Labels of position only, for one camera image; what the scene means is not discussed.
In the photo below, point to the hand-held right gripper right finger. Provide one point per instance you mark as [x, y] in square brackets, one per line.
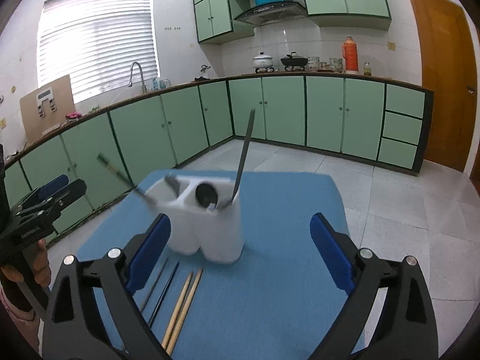
[333, 255]

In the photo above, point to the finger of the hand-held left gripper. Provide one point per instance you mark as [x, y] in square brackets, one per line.
[52, 187]
[71, 191]

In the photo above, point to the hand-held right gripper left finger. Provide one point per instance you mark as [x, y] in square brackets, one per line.
[150, 255]

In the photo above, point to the grey chopstick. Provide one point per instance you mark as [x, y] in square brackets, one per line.
[157, 279]
[244, 150]

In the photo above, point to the dark blue chopstick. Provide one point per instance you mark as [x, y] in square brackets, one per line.
[167, 288]
[120, 175]

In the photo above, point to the wooden chopstick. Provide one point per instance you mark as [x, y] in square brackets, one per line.
[180, 303]
[189, 300]

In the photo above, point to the white two-compartment utensil holder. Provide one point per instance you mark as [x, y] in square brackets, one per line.
[221, 228]

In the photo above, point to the black spoon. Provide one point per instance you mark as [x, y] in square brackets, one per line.
[206, 194]

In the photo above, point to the person's left forearm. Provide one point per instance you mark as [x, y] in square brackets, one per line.
[18, 318]

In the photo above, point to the person's left hand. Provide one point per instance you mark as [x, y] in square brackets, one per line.
[42, 270]

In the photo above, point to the pink cloth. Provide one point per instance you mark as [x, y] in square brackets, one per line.
[73, 116]

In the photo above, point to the blue tablecloth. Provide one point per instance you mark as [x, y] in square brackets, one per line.
[270, 300]

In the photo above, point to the cardboard board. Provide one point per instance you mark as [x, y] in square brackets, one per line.
[64, 101]

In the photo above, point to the metal kitchen faucet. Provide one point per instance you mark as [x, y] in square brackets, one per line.
[142, 82]

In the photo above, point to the clear plastic bottle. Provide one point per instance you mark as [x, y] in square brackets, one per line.
[166, 83]
[155, 84]

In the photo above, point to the green lower cabinets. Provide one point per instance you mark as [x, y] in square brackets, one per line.
[322, 112]

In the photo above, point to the white window blinds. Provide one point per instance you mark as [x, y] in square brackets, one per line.
[97, 41]

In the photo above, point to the small glass jar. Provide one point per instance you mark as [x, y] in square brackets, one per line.
[367, 69]

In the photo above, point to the patterned ceramic jar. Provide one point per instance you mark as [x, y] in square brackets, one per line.
[336, 65]

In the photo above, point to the stack of bowls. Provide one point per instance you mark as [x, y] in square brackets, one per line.
[314, 63]

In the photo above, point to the orange thermos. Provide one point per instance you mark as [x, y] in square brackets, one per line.
[350, 58]

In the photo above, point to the black wok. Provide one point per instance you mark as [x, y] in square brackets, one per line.
[294, 61]

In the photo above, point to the wooden door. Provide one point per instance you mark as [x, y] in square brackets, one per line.
[438, 82]

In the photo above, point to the white cooking pot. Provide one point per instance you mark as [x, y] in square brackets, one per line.
[262, 62]

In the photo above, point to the range hood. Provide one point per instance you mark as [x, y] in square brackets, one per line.
[270, 11]

